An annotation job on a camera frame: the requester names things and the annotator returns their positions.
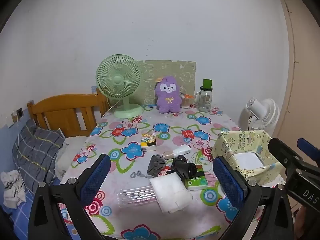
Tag white fan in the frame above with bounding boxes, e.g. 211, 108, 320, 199
239, 98, 280, 132

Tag green patterned board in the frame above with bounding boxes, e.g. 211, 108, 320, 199
136, 60, 197, 105

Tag blue checked bedsheet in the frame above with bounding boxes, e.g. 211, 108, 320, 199
0, 190, 73, 240

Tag green desk fan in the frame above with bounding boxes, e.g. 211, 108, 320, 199
96, 54, 145, 119

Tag clear zip bags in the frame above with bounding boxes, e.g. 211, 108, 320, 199
117, 186, 158, 207

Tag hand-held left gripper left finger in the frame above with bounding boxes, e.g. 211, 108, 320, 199
27, 154, 112, 240

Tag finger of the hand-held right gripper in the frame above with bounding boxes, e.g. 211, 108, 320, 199
268, 137, 320, 178
297, 138, 320, 158

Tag grey plaid pillow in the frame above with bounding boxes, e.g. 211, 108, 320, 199
12, 119, 66, 193

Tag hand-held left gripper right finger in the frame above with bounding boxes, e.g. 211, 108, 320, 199
212, 156, 295, 240

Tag small clear cup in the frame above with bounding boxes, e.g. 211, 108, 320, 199
181, 90, 195, 109

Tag black cloth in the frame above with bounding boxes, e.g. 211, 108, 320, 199
171, 155, 205, 180

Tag purple plush toy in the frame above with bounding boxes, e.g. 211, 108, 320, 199
154, 76, 182, 114

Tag grey sock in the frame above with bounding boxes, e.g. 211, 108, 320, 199
147, 154, 166, 176

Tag wooden bed headboard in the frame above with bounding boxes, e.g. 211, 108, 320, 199
27, 90, 110, 138

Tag green tissue packet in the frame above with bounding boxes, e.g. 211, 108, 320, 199
184, 165, 208, 191

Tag white fan cable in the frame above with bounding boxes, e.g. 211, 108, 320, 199
101, 102, 118, 118

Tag floral tablecloth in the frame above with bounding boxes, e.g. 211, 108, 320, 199
59, 104, 295, 240

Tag glass jar mug green lid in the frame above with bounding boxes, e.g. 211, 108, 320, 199
194, 79, 213, 113

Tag clear white plastic packet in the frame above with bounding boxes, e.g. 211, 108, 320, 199
172, 144, 192, 158

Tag white crumpled cloth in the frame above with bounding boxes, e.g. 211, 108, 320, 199
0, 169, 27, 208

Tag yellow tissue packet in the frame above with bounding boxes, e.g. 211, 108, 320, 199
140, 131, 157, 152

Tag beige door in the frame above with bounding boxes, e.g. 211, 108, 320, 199
278, 0, 320, 155

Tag yellow patterned storage box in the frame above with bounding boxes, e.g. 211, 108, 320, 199
211, 130, 282, 184

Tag white tissue stack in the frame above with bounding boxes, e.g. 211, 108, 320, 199
149, 174, 193, 213

